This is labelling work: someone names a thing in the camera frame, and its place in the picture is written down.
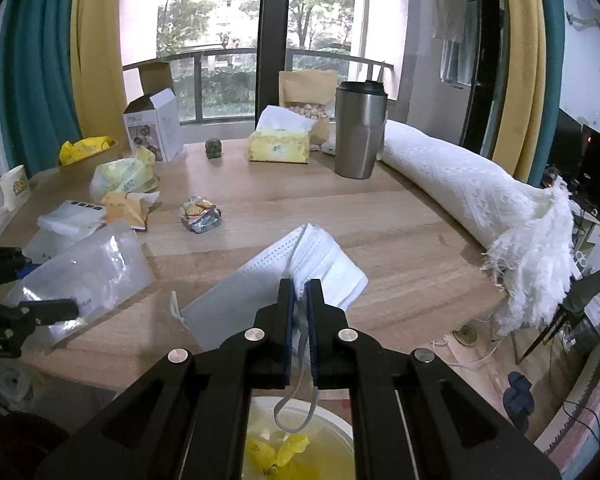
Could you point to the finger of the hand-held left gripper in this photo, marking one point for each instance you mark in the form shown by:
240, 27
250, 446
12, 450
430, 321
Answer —
2, 262
50, 310

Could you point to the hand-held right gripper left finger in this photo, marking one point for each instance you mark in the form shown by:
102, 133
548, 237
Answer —
286, 310

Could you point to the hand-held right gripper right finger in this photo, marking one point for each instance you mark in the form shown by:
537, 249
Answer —
313, 320

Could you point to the white face mask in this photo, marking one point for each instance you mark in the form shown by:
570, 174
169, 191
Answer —
280, 255

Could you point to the clear plastic bag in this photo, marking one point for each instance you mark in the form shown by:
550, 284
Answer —
95, 270

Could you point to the white packet with black squares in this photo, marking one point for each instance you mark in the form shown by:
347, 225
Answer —
65, 217

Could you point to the white trash bin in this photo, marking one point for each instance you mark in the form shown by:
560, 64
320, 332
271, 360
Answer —
330, 425

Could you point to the yellow-green tissue wrapper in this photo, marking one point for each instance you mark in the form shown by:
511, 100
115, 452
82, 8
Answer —
122, 172

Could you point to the white mug with yellow print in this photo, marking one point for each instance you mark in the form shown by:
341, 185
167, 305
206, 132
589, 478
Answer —
11, 190

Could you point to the orange-yellow paper wrapper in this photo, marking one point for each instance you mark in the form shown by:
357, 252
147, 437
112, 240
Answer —
125, 208

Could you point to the crumpled snack wrapper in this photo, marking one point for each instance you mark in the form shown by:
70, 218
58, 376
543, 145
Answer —
201, 215

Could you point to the brown cardboard tray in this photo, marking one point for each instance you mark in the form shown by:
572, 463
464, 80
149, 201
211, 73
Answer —
87, 167

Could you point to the yellow plastic bag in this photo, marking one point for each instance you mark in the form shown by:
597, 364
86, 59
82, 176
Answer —
82, 149

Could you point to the yellow crumpled wrapper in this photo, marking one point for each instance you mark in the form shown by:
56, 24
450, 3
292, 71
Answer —
275, 455

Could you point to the yellow tissue pack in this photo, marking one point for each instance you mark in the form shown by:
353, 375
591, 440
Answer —
279, 147

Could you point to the small green figurine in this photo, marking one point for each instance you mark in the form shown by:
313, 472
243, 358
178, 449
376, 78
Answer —
213, 151

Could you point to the stainless steel tumbler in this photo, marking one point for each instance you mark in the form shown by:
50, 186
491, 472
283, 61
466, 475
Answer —
359, 135

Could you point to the rolled white fringed towel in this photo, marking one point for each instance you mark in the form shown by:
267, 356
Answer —
455, 180

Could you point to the white printed carton box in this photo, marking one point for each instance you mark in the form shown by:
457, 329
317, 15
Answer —
152, 127

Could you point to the teal curtain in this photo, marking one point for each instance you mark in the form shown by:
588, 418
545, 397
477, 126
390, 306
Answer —
550, 85
35, 60

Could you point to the blue slipper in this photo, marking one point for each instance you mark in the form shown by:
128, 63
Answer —
517, 397

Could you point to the kraft paper snack bag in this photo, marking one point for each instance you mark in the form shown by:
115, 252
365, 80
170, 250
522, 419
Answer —
307, 87

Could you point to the yellow curtain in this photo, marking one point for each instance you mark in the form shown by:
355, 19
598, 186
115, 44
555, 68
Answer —
97, 50
520, 60

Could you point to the black balcony railing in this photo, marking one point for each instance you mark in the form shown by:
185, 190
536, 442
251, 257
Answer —
220, 52

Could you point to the hanging clothes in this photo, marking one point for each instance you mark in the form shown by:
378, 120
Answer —
455, 45

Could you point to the black monitor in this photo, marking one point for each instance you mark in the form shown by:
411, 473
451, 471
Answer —
595, 170

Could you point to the white air conditioner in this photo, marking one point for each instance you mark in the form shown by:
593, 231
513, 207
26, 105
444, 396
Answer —
592, 15

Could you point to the black window frame post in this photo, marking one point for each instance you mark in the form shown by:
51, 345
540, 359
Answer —
274, 35

